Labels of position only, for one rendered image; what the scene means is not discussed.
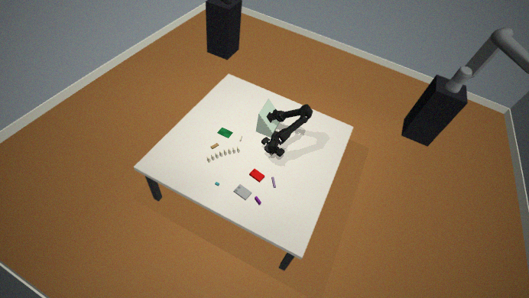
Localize red rectangular block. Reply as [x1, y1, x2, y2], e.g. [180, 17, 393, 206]
[249, 169, 265, 182]

